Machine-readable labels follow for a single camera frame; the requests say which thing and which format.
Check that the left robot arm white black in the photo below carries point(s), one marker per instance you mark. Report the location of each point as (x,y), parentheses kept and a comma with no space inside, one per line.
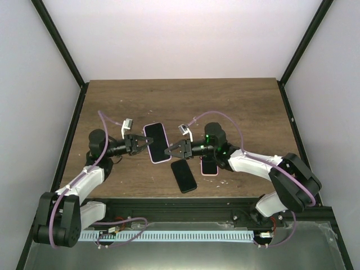
(62,215)

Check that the black smartphone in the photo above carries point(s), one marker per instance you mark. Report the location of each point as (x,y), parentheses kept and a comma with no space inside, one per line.
(184,176)

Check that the lavender phone case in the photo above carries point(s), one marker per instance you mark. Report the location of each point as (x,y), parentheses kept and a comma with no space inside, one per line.
(157,143)

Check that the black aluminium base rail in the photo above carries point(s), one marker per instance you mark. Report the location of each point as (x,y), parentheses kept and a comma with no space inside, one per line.
(233,210)

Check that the pink phone case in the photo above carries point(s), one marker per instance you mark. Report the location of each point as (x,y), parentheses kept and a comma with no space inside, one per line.
(209,168)

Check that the right black frame post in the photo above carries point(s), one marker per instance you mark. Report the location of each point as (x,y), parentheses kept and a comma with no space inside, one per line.
(306,39)

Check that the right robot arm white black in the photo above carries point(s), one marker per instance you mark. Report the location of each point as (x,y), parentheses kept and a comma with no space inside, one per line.
(295,185)

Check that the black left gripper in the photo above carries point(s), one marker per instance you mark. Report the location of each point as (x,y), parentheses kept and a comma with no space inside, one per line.
(133,148)

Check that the dark red smartphone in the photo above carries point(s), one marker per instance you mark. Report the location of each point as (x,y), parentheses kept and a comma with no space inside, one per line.
(157,143)

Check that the left black frame post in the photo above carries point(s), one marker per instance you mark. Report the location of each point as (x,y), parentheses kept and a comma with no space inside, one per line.
(46,18)

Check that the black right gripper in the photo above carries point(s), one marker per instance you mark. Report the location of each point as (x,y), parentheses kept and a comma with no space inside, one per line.
(186,149)

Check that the black phone case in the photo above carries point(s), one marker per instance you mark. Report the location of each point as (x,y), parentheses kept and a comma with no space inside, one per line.
(184,176)

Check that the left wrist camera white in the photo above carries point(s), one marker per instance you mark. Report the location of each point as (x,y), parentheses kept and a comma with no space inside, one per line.
(126,126)

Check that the black frame post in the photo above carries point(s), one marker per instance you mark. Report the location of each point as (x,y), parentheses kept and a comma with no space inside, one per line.
(306,39)
(46,18)

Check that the white slotted cable duct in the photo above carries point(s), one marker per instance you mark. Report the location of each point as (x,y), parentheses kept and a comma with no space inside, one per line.
(170,236)

